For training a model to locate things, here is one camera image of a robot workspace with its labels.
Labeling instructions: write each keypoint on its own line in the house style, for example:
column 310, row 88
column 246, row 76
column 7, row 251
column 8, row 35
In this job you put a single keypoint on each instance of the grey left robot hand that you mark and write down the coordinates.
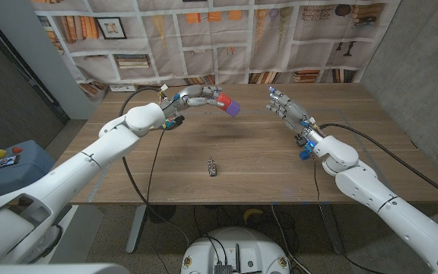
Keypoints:
column 188, row 97

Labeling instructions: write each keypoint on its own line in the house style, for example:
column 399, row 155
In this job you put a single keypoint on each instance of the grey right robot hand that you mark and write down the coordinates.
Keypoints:
column 293, row 112

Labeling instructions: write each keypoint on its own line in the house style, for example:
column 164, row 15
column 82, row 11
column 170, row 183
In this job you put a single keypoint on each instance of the red magnetic cube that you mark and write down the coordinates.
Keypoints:
column 224, row 100

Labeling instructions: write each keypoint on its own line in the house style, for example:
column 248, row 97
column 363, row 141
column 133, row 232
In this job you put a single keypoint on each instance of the purple magnetic cube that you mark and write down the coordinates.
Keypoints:
column 233, row 109

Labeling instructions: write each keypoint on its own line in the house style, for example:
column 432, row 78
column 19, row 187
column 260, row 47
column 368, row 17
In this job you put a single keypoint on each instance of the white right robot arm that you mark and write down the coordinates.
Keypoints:
column 363, row 186

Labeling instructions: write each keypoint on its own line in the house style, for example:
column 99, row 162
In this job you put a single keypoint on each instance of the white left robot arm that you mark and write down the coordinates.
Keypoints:
column 70, row 171

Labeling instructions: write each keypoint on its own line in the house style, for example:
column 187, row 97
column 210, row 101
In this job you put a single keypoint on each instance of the small red toy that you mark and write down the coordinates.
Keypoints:
column 17, row 150

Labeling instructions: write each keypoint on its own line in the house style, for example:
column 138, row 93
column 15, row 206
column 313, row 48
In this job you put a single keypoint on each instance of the white power strip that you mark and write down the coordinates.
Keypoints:
column 123, row 88

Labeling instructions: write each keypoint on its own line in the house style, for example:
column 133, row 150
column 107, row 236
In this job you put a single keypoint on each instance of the printed bookshelf backdrop cloth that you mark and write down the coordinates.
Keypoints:
column 219, row 38

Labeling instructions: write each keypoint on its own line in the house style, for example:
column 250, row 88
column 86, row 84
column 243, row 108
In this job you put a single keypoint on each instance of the yellow curved object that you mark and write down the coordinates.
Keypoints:
column 252, row 214

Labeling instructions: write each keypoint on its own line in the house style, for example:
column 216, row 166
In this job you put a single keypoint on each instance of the black round floor object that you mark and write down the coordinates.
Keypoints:
column 160, row 213

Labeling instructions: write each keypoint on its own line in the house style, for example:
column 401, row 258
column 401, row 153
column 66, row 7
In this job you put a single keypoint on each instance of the grey table leg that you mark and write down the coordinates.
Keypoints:
column 333, row 228

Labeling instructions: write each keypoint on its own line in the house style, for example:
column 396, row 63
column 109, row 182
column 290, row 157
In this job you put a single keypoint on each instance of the white table leg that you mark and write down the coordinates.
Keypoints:
column 135, row 228

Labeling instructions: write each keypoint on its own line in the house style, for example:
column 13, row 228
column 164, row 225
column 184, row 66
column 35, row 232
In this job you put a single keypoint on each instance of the white robot torso base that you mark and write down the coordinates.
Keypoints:
column 236, row 253

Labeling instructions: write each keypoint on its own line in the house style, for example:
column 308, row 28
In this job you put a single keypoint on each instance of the blue-grey padded stool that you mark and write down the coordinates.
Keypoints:
column 13, row 179

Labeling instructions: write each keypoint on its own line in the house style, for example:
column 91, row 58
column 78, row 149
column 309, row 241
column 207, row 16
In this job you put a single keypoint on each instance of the smartphone with lit screen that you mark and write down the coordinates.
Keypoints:
column 2, row 163

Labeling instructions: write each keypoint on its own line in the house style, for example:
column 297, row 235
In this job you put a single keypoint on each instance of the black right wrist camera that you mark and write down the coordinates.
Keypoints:
column 301, row 141

